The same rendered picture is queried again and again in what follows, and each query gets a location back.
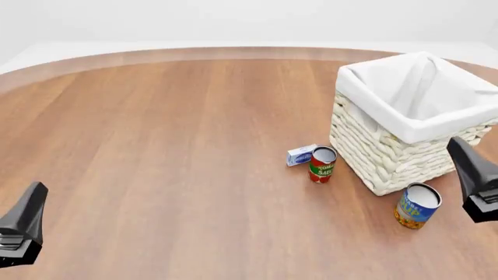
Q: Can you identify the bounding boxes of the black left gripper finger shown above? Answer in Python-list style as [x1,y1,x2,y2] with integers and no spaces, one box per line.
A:
[0,181,50,244]

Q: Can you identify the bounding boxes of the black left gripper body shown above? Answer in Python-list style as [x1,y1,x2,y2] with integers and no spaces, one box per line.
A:
[0,226,43,268]

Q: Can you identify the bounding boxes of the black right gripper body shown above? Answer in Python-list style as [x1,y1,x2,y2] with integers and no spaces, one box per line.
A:
[461,188,498,224]

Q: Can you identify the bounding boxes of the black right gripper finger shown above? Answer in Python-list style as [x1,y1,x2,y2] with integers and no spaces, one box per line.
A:
[446,135,498,200]

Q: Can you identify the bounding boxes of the alphabet soup tin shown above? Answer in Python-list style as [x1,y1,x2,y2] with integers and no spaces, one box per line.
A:
[393,182,443,230]

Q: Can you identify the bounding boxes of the white wicker basket with liner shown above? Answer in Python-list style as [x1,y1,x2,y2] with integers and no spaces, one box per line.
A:
[328,51,498,197]

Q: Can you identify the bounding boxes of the blue-white cream cheese box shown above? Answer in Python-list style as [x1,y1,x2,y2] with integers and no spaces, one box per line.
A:
[286,143,319,168]

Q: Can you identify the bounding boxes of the tomato sauce tin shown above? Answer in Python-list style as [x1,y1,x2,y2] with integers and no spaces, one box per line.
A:
[308,145,338,184]

